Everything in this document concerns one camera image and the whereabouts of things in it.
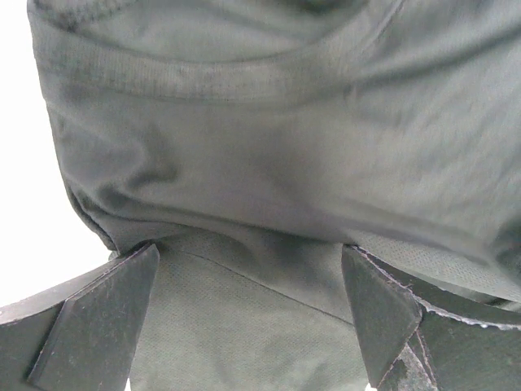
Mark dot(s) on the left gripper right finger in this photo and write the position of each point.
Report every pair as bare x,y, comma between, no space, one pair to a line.
416,336

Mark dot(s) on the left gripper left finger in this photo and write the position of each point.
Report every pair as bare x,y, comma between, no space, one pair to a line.
81,334

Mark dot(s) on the black t shirt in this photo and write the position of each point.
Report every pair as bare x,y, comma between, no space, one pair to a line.
251,141

